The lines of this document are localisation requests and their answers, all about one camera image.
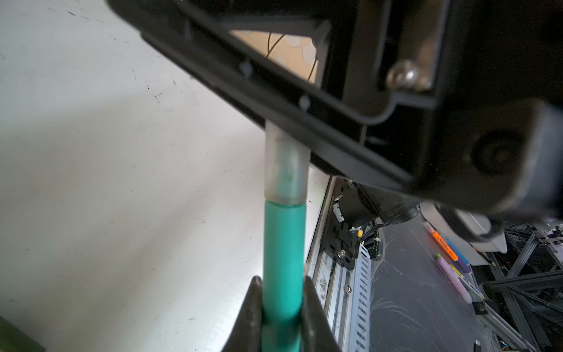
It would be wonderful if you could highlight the blue marker on floor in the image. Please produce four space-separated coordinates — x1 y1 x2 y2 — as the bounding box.
445 238 472 274

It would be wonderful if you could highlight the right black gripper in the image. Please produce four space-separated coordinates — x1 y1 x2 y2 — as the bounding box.
342 1 562 218

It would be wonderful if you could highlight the orange marker on floor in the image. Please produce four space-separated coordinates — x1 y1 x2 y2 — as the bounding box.
423 221 459 262

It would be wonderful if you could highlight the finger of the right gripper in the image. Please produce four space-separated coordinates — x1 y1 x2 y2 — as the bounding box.
109 1 413 193

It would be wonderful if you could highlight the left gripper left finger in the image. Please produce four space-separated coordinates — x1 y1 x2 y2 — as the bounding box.
222 276 262 352

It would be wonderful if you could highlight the green highlighter marker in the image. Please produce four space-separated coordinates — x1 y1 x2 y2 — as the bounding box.
262 201 306 351

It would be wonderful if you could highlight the pink marker on floor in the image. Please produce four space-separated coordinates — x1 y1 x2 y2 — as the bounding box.
434 253 473 304

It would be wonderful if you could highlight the dark green pen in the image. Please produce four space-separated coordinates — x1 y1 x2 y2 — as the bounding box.
0 318 46 352

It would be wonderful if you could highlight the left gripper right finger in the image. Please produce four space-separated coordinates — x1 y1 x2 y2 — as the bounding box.
301 276 341 352

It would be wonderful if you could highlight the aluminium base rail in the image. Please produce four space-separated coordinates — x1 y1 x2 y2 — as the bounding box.
305 177 375 351

